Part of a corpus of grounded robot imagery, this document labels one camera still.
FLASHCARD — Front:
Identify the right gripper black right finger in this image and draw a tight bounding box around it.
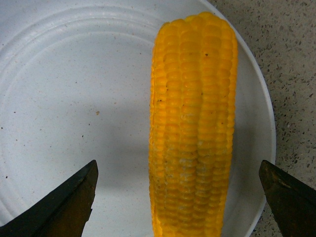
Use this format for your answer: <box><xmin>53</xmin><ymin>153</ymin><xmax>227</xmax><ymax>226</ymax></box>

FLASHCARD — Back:
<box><xmin>259</xmin><ymin>160</ymin><xmax>316</xmax><ymax>237</ymax></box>

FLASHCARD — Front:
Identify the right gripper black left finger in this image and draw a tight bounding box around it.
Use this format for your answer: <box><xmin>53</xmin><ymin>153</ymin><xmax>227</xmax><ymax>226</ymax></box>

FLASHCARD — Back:
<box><xmin>0</xmin><ymin>160</ymin><xmax>98</xmax><ymax>237</ymax></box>

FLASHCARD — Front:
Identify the yellow corn cob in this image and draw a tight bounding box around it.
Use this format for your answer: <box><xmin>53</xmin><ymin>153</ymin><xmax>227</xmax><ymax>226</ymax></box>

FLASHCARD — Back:
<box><xmin>149</xmin><ymin>12</ymin><xmax>238</xmax><ymax>237</ymax></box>

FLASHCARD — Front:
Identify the light blue plate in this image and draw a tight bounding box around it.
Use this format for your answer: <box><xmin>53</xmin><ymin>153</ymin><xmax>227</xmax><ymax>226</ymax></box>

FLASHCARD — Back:
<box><xmin>0</xmin><ymin>0</ymin><xmax>277</xmax><ymax>237</ymax></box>

